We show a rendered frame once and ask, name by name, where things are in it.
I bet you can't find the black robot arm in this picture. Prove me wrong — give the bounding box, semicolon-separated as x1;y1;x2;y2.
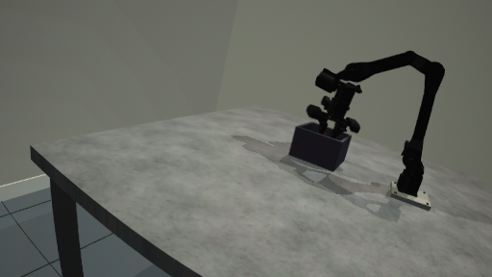
315;50;445;197

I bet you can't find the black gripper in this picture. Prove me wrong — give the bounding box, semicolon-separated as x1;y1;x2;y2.
307;97;360;139

